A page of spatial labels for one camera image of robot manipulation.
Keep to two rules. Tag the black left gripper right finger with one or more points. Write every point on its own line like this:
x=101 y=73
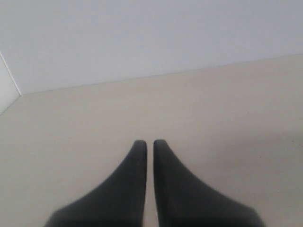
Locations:
x=183 y=200

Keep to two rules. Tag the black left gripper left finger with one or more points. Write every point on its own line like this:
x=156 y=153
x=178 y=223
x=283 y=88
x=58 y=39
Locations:
x=117 y=202

